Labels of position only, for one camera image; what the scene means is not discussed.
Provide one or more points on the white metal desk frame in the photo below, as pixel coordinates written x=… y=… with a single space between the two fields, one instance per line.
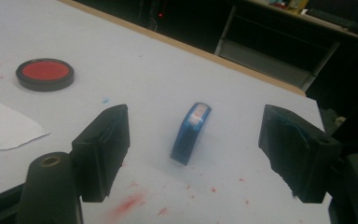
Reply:
x=261 y=60

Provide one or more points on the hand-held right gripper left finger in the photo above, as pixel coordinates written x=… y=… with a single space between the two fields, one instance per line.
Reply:
x=101 y=155

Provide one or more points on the dark device with red light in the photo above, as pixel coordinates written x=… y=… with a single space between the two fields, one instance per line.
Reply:
x=155 y=15

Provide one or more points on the blue stamp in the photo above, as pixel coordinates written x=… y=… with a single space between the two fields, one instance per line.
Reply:
x=186 y=137

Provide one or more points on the black keyboard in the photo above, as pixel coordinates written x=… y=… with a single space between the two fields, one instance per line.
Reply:
x=341 y=21

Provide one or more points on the white paper sheet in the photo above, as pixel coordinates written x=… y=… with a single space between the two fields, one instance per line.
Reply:
x=3 y=127

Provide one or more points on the red round button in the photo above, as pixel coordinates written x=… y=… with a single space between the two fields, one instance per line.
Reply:
x=45 y=73

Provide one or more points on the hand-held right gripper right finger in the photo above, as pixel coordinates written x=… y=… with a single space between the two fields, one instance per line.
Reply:
x=298 y=155

